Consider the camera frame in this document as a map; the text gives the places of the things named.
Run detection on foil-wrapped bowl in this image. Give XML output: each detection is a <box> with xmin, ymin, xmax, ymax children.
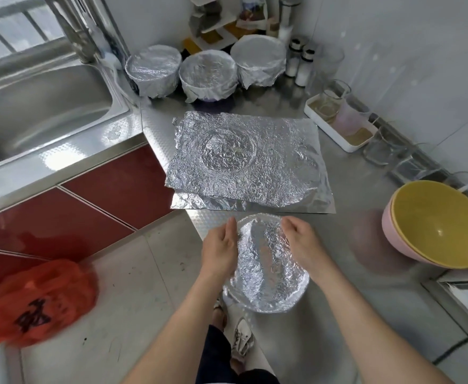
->
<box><xmin>230</xmin><ymin>34</ymin><xmax>288</xmax><ymax>90</ymax></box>

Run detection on red kitchen cabinet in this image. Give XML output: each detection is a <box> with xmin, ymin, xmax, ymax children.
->
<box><xmin>0</xmin><ymin>145</ymin><xmax>176</xmax><ymax>285</ymax></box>

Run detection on pink translucent cup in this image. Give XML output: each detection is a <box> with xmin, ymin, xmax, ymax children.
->
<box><xmin>332</xmin><ymin>100</ymin><xmax>369</xmax><ymax>138</ymax></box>

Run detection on steel faucet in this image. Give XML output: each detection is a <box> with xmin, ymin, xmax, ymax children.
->
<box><xmin>46</xmin><ymin>0</ymin><xmax>99</xmax><ymax>65</ymax></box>

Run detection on white shaker with black lid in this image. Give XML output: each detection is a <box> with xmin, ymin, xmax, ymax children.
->
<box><xmin>285</xmin><ymin>38</ymin><xmax>304</xmax><ymax>78</ymax></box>
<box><xmin>295</xmin><ymin>45</ymin><xmax>317</xmax><ymax>89</ymax></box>

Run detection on person's right hand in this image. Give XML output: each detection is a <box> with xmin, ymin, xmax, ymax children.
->
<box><xmin>279</xmin><ymin>215</ymin><xmax>336</xmax><ymax>285</ymax></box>

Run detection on person's right forearm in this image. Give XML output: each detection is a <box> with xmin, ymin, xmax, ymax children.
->
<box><xmin>314</xmin><ymin>268</ymin><xmax>455</xmax><ymax>384</ymax></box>

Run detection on person's right white shoe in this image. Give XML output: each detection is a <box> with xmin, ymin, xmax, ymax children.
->
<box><xmin>230</xmin><ymin>316</ymin><xmax>256</xmax><ymax>362</ymax></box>

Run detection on person's left white shoe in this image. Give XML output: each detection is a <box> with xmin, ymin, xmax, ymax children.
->
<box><xmin>212</xmin><ymin>295</ymin><xmax>229</xmax><ymax>331</ymax></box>

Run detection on white corner shelf rack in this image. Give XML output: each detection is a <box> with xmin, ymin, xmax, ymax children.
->
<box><xmin>186</xmin><ymin>0</ymin><xmax>269</xmax><ymax>51</ymax></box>

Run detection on person's white shoe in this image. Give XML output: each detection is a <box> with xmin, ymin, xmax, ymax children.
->
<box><xmin>212</xmin><ymin>295</ymin><xmax>229</xmax><ymax>331</ymax></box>
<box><xmin>230</xmin><ymin>316</ymin><xmax>256</xmax><ymax>362</ymax></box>

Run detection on stainless steel sink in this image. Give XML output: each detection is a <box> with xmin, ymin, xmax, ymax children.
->
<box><xmin>0</xmin><ymin>58</ymin><xmax>146</xmax><ymax>221</ymax></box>

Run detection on white rectangular tray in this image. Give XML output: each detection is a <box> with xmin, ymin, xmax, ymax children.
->
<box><xmin>303</xmin><ymin>93</ymin><xmax>377</xmax><ymax>154</ymax></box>

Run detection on person's left hand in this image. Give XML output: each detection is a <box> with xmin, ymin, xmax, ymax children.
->
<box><xmin>199</xmin><ymin>217</ymin><xmax>240</xmax><ymax>289</ymax></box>

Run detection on person's dark trousers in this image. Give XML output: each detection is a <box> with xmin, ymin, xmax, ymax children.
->
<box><xmin>196</xmin><ymin>325</ymin><xmax>281</xmax><ymax>384</ymax></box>

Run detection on colourful snack packet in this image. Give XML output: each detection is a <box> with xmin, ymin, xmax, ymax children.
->
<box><xmin>238</xmin><ymin>0</ymin><xmax>269</xmax><ymax>30</ymax></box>

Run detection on red plastic bag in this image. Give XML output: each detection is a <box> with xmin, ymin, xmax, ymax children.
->
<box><xmin>0</xmin><ymin>259</ymin><xmax>99</xmax><ymax>350</ymax></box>

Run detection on metal window railing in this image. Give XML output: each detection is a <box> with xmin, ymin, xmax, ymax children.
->
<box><xmin>0</xmin><ymin>0</ymin><xmax>67</xmax><ymax>65</ymax></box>

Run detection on tall white steel-capped bottle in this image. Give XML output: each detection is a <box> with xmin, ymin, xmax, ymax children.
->
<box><xmin>277</xmin><ymin>0</ymin><xmax>303</xmax><ymax>45</ymax></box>

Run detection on foil-covered bowl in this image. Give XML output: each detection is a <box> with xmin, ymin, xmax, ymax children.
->
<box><xmin>222</xmin><ymin>212</ymin><xmax>311</xmax><ymax>314</ymax></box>
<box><xmin>178</xmin><ymin>49</ymin><xmax>240</xmax><ymax>104</ymax></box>
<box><xmin>124</xmin><ymin>44</ymin><xmax>183</xmax><ymax>100</ymax></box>

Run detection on stack of aluminium foil sheets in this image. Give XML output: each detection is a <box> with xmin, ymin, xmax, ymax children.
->
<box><xmin>164</xmin><ymin>111</ymin><xmax>337</xmax><ymax>215</ymax></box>

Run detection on pink bowl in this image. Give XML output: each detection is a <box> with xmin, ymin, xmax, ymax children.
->
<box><xmin>381</xmin><ymin>199</ymin><xmax>423</xmax><ymax>267</ymax></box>

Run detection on white dish brush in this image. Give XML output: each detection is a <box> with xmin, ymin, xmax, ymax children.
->
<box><xmin>102</xmin><ymin>53</ymin><xmax>125</xmax><ymax>74</ymax></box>

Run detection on person's left forearm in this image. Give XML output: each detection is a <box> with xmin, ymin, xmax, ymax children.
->
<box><xmin>122</xmin><ymin>276</ymin><xmax>233</xmax><ymax>384</ymax></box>

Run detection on black cable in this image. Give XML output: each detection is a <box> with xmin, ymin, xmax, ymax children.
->
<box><xmin>432</xmin><ymin>326</ymin><xmax>468</xmax><ymax>366</ymax></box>

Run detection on yellow bowl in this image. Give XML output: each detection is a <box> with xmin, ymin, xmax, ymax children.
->
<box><xmin>391</xmin><ymin>180</ymin><xmax>468</xmax><ymax>269</ymax></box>

